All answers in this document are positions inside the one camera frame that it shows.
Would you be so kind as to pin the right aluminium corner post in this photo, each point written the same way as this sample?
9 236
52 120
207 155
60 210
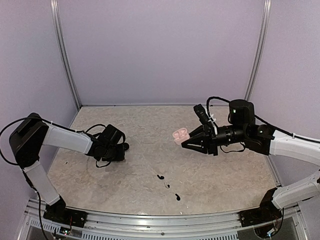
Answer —
259 48

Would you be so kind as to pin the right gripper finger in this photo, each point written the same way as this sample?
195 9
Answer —
199 132
195 145

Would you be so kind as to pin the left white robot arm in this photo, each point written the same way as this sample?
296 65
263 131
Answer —
35 132

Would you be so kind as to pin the pink earbud charging case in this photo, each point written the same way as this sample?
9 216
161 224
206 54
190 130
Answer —
181 135

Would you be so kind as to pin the left aluminium corner post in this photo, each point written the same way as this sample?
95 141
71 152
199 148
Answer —
54 5

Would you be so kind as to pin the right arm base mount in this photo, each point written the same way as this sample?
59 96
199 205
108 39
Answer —
256 216

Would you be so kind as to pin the black earbud lower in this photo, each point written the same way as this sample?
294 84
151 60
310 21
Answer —
177 197

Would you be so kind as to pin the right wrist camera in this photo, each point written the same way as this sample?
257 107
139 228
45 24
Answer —
204 118

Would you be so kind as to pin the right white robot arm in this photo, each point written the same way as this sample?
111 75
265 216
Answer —
259 136

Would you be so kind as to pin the aluminium corner post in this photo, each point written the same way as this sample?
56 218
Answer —
259 48
54 5

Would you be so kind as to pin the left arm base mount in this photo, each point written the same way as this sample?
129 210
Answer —
68 216

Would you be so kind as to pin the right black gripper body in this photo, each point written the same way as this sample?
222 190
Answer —
212 139

